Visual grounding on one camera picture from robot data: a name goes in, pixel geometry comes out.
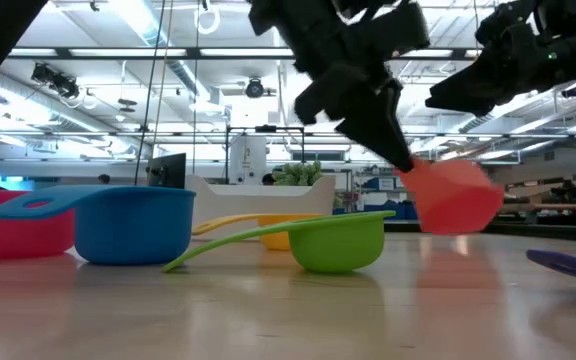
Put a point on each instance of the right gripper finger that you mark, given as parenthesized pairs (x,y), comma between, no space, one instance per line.
(483,95)

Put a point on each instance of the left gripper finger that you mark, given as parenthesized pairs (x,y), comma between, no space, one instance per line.
(328,97)
(378,130)

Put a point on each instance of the coral orange measuring cup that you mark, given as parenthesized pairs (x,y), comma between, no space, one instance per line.
(453,200)

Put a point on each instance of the green measuring cup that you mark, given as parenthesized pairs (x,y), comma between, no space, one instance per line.
(338,250)

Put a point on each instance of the yellow measuring cup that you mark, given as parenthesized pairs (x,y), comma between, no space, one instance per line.
(275,240)

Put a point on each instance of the dark blue measuring cup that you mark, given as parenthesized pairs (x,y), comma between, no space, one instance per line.
(568,265)

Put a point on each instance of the light blue measuring cup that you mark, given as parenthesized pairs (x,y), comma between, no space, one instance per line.
(128,230)

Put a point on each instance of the white plastic basket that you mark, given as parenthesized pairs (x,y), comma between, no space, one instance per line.
(248,200)

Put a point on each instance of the round black ceiling spotlight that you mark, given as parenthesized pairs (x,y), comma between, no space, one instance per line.
(254,88)

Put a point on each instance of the blue storage bin shelf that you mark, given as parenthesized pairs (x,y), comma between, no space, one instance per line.
(393,207)

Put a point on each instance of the green artificial succulent plant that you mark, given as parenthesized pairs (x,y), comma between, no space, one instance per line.
(298,175)

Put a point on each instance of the black computer monitor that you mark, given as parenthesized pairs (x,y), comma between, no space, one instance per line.
(168,170)

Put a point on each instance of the black ceiling track lights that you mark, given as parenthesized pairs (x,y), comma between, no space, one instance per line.
(58,82)

